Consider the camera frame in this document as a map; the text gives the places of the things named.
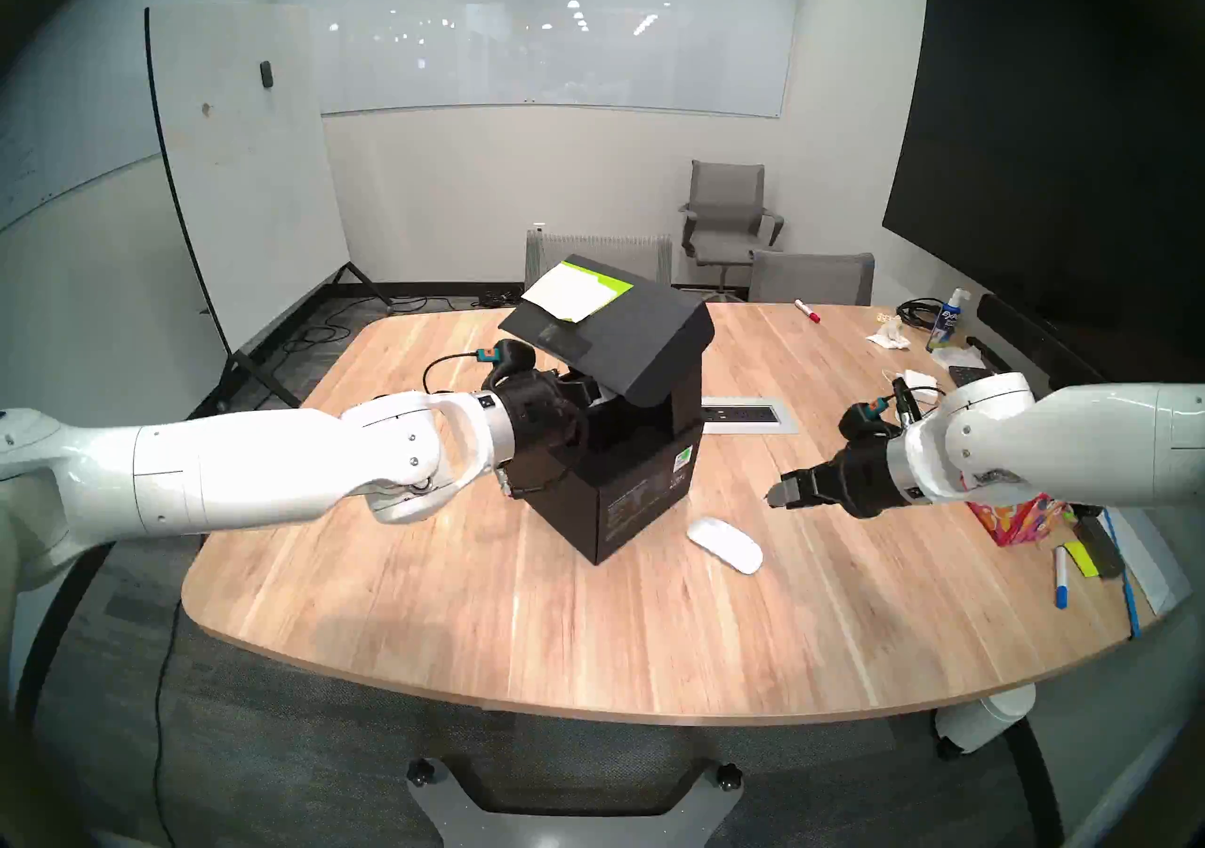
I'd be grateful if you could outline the grey mesh chair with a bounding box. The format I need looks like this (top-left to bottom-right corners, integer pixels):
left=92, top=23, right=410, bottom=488
left=523, top=229, right=674, bottom=307

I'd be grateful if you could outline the blue pen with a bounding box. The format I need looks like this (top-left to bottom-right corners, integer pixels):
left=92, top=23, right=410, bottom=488
left=1103, top=509, right=1142, bottom=638

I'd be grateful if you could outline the black video bar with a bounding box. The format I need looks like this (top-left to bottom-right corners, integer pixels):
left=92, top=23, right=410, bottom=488
left=977, top=293, right=1107, bottom=386

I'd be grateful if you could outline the whiteboard cleaner spray bottle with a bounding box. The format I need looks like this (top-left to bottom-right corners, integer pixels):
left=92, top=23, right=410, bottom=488
left=925, top=288, right=971, bottom=353

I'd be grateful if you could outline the silver table outlet panel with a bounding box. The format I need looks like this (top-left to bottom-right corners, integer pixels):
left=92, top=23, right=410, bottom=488
left=701, top=397, right=801, bottom=436

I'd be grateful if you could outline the green sticky note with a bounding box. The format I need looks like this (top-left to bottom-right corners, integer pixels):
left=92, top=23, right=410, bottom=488
left=562, top=259, right=635, bottom=299

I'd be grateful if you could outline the white paper sheet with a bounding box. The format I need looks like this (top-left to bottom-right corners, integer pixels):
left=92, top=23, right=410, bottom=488
left=1106, top=507, right=1192, bottom=616

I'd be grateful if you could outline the white computer mouse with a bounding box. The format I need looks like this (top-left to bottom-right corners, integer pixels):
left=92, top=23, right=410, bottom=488
left=686, top=517, right=764, bottom=576

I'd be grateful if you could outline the grey robot base frame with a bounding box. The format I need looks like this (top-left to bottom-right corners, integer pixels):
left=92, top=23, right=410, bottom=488
left=407, top=757, right=745, bottom=848

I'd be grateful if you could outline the large black wall screen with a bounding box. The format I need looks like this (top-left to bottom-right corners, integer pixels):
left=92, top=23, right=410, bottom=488
left=882, top=0, right=1205, bottom=369

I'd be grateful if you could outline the grey office chair with armrests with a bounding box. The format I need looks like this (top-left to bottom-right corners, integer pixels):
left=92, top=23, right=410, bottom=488
left=678, top=161, right=785, bottom=303

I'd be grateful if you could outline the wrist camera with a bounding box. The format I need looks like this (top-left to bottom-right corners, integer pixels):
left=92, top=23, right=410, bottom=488
left=840, top=388, right=907, bottom=442
left=475, top=339, right=538, bottom=386

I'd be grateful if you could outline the yellow sticky note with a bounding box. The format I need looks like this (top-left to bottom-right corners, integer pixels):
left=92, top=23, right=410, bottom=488
left=520, top=263, right=622, bottom=323

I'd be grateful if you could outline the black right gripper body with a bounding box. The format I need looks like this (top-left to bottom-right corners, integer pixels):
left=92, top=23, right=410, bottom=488
left=832, top=436, right=912, bottom=519

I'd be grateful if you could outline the black cardboard box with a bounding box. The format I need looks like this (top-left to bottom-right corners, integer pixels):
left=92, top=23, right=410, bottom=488
left=497, top=255, right=715, bottom=566

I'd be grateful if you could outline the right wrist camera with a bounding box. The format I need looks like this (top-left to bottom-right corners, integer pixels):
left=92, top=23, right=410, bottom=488
left=840, top=388, right=907, bottom=442

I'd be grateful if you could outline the rolling whiteboard with stand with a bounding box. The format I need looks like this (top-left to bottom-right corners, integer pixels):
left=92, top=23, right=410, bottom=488
left=144, top=4, right=394, bottom=414

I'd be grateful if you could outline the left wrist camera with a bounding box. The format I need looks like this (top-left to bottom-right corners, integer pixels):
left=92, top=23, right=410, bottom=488
left=475, top=339, right=538, bottom=386

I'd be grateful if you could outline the colourful tissue box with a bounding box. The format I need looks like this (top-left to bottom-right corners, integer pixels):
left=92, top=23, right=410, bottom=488
left=968, top=474, right=1069, bottom=547

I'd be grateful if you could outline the wall glass whiteboard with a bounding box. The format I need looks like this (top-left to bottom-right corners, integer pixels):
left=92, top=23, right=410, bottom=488
left=0, top=0, right=161, bottom=230
left=273, top=0, right=806, bottom=119

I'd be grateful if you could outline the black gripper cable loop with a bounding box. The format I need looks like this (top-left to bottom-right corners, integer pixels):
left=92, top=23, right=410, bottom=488
left=499, top=446, right=580, bottom=497

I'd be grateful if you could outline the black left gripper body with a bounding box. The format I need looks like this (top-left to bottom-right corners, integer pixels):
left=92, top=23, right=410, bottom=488
left=491, top=370, right=589, bottom=461

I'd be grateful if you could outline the black whiteboard eraser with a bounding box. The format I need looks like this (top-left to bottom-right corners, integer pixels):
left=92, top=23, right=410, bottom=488
left=1073, top=507, right=1126, bottom=579

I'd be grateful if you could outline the grey fabric chair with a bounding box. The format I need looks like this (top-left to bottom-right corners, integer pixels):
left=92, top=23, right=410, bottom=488
left=748, top=251, right=876, bottom=307

